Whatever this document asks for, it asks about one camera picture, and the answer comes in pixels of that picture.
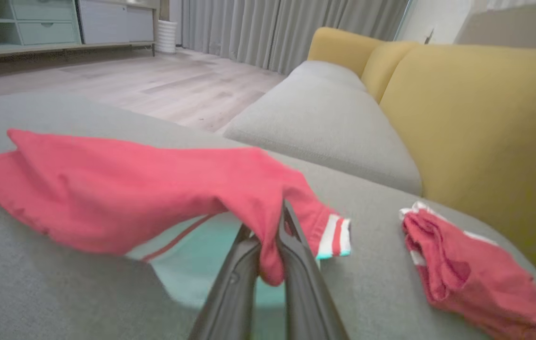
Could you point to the crumpled red white garment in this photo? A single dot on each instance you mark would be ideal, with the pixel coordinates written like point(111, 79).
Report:
point(471, 274)

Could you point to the large yellow sofa back cushion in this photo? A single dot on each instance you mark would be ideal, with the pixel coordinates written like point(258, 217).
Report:
point(485, 132)

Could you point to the grey sofa seat cushion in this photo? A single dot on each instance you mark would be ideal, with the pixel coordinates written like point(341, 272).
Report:
point(324, 123)

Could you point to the white ribbed floor vase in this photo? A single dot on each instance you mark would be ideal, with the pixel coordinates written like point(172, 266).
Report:
point(166, 37)

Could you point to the small yellow sofa back cushion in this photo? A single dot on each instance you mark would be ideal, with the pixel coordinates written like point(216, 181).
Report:
point(338, 47)

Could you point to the pale green grey TV cabinet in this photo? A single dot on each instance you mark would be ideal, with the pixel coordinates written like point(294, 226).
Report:
point(60, 23)

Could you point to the red Bulls basketball garment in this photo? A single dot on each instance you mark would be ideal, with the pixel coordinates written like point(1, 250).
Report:
point(121, 193)

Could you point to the large grey sofa chaise cushion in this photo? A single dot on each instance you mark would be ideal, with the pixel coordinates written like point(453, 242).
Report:
point(36, 283)

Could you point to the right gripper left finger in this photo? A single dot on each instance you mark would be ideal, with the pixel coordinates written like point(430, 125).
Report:
point(230, 297)

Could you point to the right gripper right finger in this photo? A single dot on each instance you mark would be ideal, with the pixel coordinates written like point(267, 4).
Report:
point(305, 293)

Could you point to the grey pleated curtain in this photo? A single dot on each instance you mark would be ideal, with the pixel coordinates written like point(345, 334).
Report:
point(286, 28)

